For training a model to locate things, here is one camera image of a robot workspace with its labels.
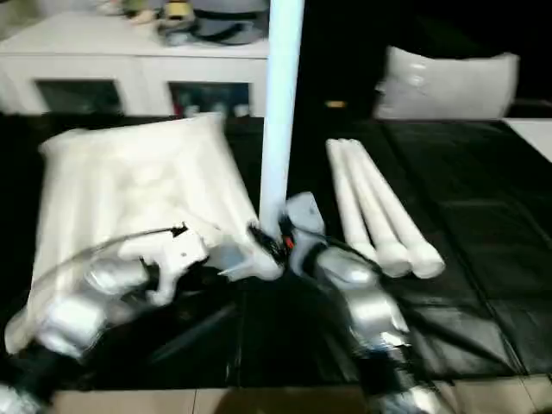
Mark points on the white plastic table leg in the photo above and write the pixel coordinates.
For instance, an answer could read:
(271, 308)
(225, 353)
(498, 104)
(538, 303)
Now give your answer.
(373, 215)
(397, 215)
(280, 129)
(345, 194)

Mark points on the white plastic table top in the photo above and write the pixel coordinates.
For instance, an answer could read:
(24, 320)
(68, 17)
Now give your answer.
(129, 172)

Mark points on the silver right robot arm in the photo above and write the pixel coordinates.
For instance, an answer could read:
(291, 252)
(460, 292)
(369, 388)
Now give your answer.
(371, 302)

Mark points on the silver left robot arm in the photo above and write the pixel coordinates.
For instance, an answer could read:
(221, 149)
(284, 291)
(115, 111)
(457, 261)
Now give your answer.
(69, 319)

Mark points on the black box with yellow label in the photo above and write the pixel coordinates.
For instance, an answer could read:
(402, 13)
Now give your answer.
(336, 56)

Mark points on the black work mat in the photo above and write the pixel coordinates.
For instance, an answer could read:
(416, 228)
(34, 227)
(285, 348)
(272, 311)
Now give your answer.
(474, 194)

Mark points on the grey rounded device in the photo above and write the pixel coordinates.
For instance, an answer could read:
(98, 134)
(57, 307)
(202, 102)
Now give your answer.
(228, 26)

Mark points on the grey cushion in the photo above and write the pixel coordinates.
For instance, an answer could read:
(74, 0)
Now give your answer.
(448, 86)

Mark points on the white cabinet with glass doors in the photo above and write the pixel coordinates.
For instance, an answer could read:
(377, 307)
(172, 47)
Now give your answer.
(129, 52)

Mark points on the dark tangled small object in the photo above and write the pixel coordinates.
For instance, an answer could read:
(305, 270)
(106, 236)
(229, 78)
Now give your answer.
(177, 21)

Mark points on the white flat board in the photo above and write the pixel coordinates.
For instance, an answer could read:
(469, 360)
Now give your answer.
(535, 129)

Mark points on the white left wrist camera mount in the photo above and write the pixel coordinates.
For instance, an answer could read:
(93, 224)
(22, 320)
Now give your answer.
(181, 250)

